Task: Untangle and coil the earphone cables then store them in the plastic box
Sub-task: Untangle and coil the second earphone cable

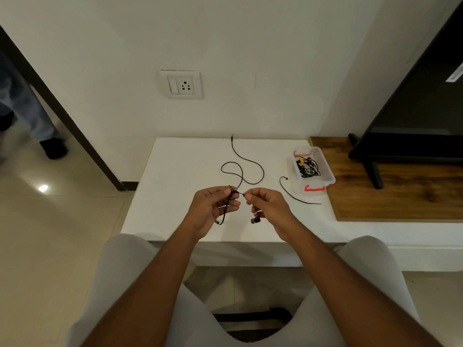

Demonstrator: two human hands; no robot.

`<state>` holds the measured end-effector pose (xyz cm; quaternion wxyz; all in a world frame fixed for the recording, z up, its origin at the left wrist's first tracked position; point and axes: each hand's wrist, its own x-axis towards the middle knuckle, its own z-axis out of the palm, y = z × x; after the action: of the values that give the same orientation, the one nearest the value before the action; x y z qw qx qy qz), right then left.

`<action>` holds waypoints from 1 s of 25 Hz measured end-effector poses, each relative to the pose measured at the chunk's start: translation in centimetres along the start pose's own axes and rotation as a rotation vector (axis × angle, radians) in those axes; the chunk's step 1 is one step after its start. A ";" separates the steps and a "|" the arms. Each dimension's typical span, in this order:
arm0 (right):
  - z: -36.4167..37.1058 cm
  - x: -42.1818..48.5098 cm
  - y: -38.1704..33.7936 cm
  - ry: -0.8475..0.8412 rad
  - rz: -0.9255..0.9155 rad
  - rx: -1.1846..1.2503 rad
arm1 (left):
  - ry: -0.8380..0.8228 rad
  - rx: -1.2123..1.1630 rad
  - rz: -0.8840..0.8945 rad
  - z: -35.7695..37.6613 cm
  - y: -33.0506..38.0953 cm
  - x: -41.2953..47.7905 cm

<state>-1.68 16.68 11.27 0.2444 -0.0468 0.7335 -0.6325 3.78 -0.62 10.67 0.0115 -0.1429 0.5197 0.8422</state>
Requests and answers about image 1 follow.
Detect person's right hand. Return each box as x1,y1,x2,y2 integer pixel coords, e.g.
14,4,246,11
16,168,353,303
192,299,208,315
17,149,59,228
244,187,298,243

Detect clear box with red clips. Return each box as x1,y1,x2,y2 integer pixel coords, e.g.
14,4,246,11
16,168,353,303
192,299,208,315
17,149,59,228
291,146,336,194

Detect black door frame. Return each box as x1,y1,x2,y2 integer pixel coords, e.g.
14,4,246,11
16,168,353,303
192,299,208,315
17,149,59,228
0,25,140,192

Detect black television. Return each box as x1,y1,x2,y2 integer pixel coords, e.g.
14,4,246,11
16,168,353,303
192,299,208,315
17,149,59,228
348,1,463,190

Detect short black cable tie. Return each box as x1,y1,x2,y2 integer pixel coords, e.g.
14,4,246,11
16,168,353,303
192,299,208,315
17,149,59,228
279,176,323,206

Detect black earphones with yellow tie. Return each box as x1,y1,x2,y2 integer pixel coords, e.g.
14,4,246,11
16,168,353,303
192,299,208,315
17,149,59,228
295,157,322,179

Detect person's left hand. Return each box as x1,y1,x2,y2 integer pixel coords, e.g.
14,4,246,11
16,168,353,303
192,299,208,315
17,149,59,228
183,187,242,240

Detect person's right forearm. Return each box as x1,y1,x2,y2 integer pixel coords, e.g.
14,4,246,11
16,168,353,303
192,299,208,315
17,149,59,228
282,227,444,347

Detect black stool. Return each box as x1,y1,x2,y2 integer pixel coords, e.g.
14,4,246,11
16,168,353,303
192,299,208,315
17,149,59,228
212,307,293,342

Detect wooden cabinet top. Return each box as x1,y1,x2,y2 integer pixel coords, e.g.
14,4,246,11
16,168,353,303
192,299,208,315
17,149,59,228
308,136,463,223

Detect white wall socket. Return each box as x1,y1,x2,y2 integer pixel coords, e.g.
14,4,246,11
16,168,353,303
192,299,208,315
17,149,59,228
159,70,203,100

